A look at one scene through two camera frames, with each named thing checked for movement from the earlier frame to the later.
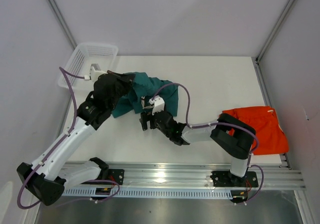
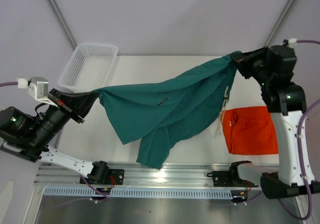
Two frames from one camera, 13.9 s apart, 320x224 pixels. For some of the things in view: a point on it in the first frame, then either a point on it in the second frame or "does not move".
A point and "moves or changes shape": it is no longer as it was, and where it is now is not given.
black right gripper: x=145 y=117 to x=244 y=60
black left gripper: x=126 y=80 to x=80 y=104
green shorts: x=149 y=88 moves or changes shape
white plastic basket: x=79 y=63 does not move
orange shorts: x=264 y=121 does not move
